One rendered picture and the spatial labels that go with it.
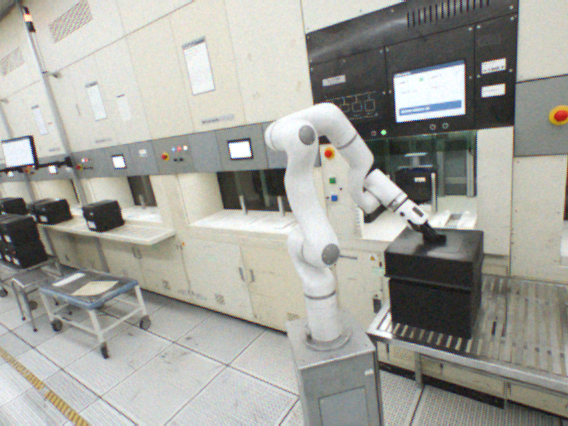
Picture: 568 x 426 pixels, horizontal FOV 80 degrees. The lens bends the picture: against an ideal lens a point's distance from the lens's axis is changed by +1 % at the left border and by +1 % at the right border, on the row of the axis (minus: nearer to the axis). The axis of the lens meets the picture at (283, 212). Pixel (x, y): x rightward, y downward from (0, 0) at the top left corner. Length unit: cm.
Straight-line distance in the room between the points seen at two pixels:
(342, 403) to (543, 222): 107
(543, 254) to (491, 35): 90
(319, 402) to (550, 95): 138
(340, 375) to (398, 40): 138
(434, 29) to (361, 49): 31
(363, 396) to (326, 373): 18
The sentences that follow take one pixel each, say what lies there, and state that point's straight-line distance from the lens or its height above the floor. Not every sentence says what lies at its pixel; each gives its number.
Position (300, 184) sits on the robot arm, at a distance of 107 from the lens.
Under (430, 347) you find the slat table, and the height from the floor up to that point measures 76.
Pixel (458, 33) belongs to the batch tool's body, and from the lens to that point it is 165.
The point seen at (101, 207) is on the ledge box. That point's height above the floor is 104.
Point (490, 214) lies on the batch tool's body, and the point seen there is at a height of 105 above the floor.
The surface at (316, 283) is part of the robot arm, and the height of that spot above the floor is 101.
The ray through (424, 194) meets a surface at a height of 98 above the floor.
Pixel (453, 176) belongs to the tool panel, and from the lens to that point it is 261.
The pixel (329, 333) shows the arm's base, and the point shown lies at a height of 80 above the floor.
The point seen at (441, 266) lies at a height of 103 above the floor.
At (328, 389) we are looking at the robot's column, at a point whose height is 64.
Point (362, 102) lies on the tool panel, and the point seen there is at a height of 158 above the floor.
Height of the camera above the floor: 157
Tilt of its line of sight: 16 degrees down
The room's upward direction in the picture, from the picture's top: 9 degrees counter-clockwise
